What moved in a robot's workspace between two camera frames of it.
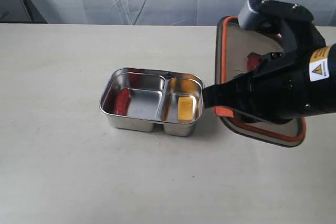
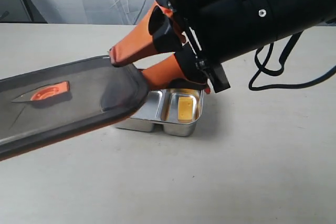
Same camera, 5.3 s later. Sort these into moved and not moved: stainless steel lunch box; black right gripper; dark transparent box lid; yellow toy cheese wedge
Moved: black right gripper; dark transparent box lid
Not moved: stainless steel lunch box; yellow toy cheese wedge
